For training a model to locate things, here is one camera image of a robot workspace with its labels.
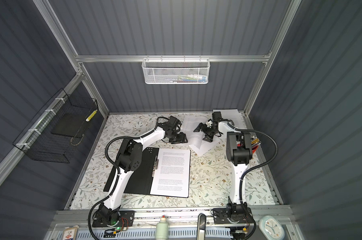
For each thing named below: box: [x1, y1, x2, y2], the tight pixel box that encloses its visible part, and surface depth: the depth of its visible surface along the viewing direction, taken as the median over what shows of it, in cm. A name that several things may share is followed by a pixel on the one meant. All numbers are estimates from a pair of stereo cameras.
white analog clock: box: [258, 215, 286, 240], surface depth 70 cm
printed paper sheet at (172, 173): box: [150, 148, 191, 198], surface depth 91 cm
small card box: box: [62, 225, 80, 240], surface depth 71 cm
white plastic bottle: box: [155, 215, 169, 240], surface depth 66 cm
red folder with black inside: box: [103, 147, 191, 198], surface depth 86 cm
